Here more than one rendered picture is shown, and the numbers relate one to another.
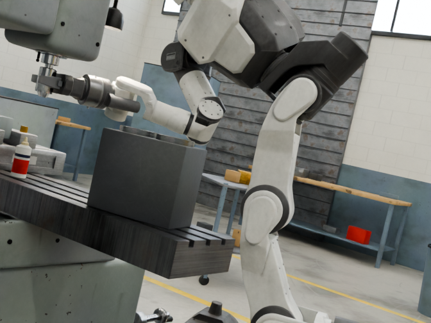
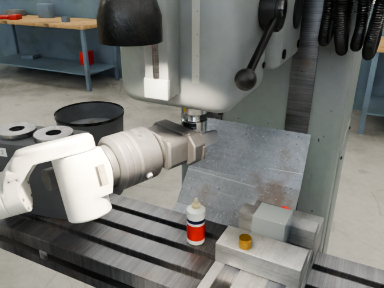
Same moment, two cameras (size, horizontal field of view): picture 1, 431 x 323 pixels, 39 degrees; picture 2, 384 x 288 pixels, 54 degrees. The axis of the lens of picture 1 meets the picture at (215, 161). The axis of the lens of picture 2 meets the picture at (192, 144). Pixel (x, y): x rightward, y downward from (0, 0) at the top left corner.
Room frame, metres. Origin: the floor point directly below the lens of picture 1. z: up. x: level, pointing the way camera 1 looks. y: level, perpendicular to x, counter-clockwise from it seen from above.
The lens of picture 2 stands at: (2.29, 0.41, 1.51)
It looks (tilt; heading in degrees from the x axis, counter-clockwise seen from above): 24 degrees down; 173
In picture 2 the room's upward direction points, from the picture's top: straight up
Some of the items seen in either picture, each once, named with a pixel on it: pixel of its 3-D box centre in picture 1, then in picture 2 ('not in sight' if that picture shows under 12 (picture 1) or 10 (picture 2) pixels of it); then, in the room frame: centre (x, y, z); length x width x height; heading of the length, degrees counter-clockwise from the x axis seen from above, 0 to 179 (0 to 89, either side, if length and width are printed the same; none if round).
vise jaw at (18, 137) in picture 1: (13, 136); (260, 255); (1.79, 0.60, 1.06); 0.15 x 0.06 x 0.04; 55
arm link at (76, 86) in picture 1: (77, 88); (155, 150); (1.71, 0.42, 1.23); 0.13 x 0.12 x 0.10; 36
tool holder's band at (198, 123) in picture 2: (48, 70); (194, 120); (1.65, 0.50, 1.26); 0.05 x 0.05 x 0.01
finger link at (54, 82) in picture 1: (50, 81); not in sight; (1.63, 0.48, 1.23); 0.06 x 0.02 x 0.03; 126
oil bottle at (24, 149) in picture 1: (22, 157); (196, 219); (1.62, 0.51, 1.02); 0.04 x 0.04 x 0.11
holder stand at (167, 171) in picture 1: (147, 175); (42, 167); (1.42, 0.15, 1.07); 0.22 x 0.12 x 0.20; 68
